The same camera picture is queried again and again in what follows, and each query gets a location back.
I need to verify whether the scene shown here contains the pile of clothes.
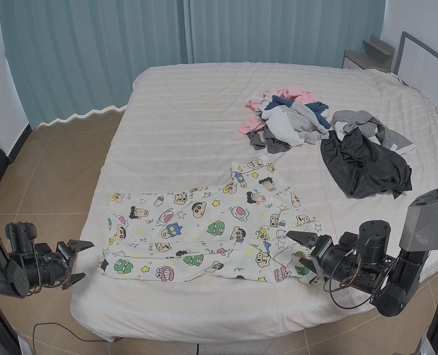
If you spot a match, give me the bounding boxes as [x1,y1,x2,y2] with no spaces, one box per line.
[237,87,332,154]

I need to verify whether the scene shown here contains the grey bedside table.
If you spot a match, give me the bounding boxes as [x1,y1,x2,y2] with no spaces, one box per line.
[343,36,395,74]

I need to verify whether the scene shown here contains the black cable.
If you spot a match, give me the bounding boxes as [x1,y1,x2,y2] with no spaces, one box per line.
[32,322,109,347]
[328,288,376,310]

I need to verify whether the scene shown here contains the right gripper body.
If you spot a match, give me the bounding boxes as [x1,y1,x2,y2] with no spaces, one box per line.
[309,234,353,283]

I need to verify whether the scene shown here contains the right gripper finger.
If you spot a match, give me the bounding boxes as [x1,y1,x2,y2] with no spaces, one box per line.
[285,230,326,251]
[295,258,322,277]

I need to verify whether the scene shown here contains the blue-green curtain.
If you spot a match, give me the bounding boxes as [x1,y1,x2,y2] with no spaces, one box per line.
[182,0,388,69]
[0,0,190,126]

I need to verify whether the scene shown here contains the bed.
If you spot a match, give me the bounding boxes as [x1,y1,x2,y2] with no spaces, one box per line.
[69,32,438,343]

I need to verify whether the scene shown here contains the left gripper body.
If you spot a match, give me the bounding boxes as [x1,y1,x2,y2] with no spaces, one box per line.
[37,243,72,284]

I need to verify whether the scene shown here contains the black garment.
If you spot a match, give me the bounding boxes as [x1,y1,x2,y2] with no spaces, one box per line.
[320,128,414,200]

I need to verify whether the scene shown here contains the white printed pyjama top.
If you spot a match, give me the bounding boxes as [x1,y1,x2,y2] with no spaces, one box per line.
[99,156,325,285]

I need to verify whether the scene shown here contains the grey garment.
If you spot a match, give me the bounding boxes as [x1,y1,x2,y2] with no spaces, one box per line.
[332,110,418,158]

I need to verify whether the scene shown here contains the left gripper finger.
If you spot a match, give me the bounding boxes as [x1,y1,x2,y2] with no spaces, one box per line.
[61,272,87,290]
[58,239,95,263]

